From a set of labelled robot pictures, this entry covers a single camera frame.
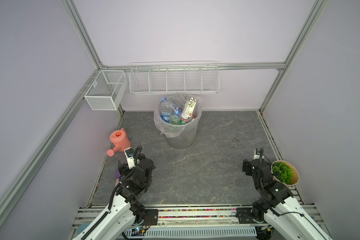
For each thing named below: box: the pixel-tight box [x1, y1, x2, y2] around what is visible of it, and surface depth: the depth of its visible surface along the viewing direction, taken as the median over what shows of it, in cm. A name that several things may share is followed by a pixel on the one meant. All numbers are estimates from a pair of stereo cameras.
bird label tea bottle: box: [181, 97, 197, 120], surface depth 86 cm
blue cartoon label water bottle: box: [172, 104, 183, 117], surface depth 88 cm
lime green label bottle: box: [169, 114, 181, 125], surface depth 82 cm
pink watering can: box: [107, 128, 131, 157], surface depth 94 cm
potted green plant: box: [270, 160, 300, 186], surface depth 79 cm
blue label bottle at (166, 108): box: [159, 96, 175, 123], surface depth 84 cm
